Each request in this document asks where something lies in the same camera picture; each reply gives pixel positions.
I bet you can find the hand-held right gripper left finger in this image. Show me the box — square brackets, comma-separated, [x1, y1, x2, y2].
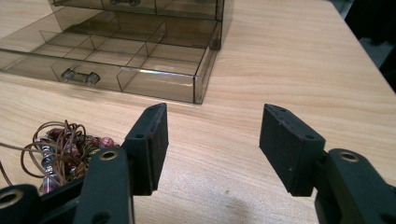
[120, 103, 170, 197]

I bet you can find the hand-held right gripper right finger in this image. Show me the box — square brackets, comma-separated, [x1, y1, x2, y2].
[259, 103, 327, 198]

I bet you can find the clear smoky acrylic drawer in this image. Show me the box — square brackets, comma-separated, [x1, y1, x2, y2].
[0, 30, 219, 105]

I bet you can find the brown cord beaded necklace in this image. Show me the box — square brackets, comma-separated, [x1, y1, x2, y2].
[0, 119, 120, 194]

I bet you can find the clear smoky acrylic drawer cabinet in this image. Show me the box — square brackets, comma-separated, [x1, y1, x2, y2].
[47, 0, 235, 50]

